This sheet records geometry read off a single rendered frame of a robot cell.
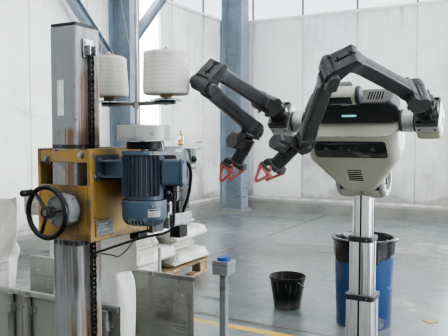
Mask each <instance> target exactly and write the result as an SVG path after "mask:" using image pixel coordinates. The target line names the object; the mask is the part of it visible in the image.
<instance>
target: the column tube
mask: <svg viewBox="0 0 448 336"><path fill-rule="evenodd" d="M82 39H89V40H93V46H97V56H94V80H95V84H94V88H95V94H94V98H95V104H94V107H95V148H96V149H100V135H99V32H98V30H96V29H92V28H88V27H84V26H80V25H64V26H58V27H52V28H51V103H52V146H53V149H56V150H87V149H88V148H89V132H88V125H89V123H88V116H89V114H88V106H89V104H88V82H87V80H88V75H87V70H88V66H87V60H88V58H84V57H82ZM57 80H63V84H64V115H61V116H57ZM53 185H77V186H79V185H80V186H82V185H87V163H70V162H53ZM96 264H97V270H96V273H97V279H96V282H97V336H102V312H101V253H98V257H97V260H96ZM90 272H91V271H90V243H88V242H86V241H76V240H69V239H58V238H56V239H54V274H55V336H91V297H90V292H91V289H90V282H91V280H90Z"/></svg>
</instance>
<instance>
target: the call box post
mask: <svg viewBox="0 0 448 336"><path fill-rule="evenodd" d="M219 336H228V276H222V275H220V276H219Z"/></svg>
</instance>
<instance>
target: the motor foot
mask: <svg viewBox="0 0 448 336"><path fill-rule="evenodd" d="M95 175H96V181H104V180H112V179H119V178H122V161H121V159H119V154H114V155H96V156H95Z"/></svg>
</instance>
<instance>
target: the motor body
mask: <svg viewBox="0 0 448 336"><path fill-rule="evenodd" d="M166 154H167V152H166V151H156V150H147V151H141V150H138V151H122V155H123V156H121V161H122V178H121V188H122V195H124V196H125V199H122V203H121V205H122V218H123V220H124V222H125V223H126V224H128V225H132V226H154V225H160V224H162V223H163V222H164V221H165V220H166V218H167V205H168V203H167V199H166V198H163V190H164V189H165V186H164V185H162V184H161V183H160V163H161V161H162V160H164V159H165V156H164V155H166Z"/></svg>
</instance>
